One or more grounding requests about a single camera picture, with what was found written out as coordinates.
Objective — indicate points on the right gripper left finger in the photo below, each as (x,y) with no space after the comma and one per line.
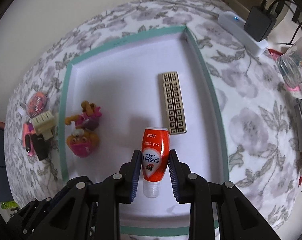
(120,188)

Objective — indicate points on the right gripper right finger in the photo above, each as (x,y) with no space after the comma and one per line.
(190,188)

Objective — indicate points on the red Lion toothpaste tube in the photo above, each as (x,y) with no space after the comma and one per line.
(155,155)

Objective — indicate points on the clear jar of hair ties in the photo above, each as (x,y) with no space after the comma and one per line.
(37,104)

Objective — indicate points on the orange pink toy figure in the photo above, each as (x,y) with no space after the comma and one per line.
(83,139)

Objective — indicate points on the gold black patterned box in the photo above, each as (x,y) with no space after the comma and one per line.
(173,103)

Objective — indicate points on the black power adapter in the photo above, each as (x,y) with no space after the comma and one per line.
(40,146)

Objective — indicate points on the teal rimmed white tray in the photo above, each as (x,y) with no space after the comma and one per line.
(124,78)

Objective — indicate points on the floral blanket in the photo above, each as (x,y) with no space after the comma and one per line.
(256,106)

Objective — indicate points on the pink kids watch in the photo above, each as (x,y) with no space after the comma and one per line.
(28,131)

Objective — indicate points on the white power strip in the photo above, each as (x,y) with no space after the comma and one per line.
(234,24)

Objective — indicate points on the black wall charger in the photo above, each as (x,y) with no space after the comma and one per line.
(259,23)

